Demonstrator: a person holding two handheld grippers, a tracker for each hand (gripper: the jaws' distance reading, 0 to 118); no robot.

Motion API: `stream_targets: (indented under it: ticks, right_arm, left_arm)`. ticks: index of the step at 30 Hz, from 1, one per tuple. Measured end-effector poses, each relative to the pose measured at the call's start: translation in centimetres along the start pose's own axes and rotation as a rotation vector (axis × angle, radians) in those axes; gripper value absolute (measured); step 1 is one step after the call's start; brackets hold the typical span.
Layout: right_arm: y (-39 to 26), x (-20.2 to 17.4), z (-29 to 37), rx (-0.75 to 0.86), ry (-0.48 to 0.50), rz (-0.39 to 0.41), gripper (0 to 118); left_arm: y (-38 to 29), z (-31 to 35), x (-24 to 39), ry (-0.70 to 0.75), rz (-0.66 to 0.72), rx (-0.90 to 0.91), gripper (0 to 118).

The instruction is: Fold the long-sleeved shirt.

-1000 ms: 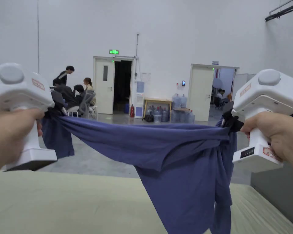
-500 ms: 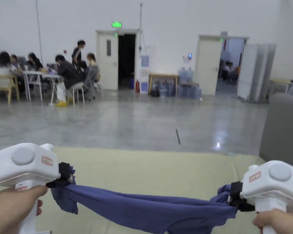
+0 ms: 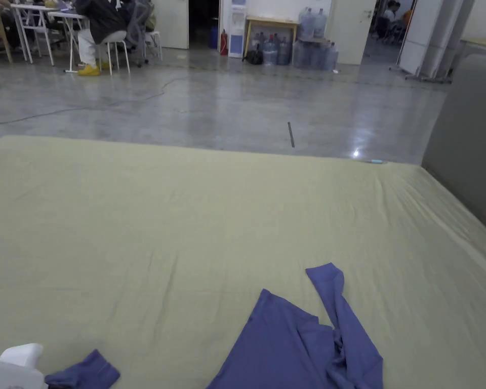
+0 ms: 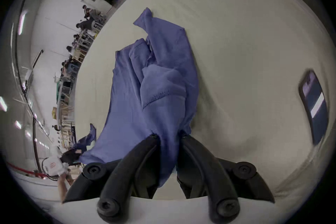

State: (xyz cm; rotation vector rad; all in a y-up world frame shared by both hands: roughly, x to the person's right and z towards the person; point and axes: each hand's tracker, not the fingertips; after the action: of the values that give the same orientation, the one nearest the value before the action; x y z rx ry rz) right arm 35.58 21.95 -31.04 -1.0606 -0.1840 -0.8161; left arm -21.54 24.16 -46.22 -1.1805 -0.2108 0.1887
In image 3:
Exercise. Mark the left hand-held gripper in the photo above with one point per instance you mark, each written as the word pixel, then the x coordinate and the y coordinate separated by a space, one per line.
pixel 12 370

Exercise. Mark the dark blue shirt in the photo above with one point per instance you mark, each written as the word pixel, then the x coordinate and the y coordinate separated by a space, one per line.
pixel 275 344

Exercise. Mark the bed with pale green sheet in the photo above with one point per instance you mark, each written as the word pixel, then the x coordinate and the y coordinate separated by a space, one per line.
pixel 178 227

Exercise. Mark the black floor strip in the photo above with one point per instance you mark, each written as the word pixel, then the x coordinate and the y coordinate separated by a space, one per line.
pixel 291 134

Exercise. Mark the red fire extinguisher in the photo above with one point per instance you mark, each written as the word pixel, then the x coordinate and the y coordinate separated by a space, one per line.
pixel 224 42

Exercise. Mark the black bag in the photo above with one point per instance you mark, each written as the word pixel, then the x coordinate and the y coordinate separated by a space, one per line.
pixel 253 57

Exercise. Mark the white water dispenser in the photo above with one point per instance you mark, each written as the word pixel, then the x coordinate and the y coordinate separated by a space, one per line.
pixel 237 28

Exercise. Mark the small light blue pen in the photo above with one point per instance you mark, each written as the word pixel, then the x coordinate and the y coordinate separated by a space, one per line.
pixel 376 161

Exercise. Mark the group of water bottles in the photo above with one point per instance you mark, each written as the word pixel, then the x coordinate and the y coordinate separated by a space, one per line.
pixel 312 52

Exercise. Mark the grey padded headboard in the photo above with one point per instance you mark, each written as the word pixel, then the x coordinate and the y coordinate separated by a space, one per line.
pixel 465 133

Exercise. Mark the group of people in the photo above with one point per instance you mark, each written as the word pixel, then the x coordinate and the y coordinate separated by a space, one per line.
pixel 393 16

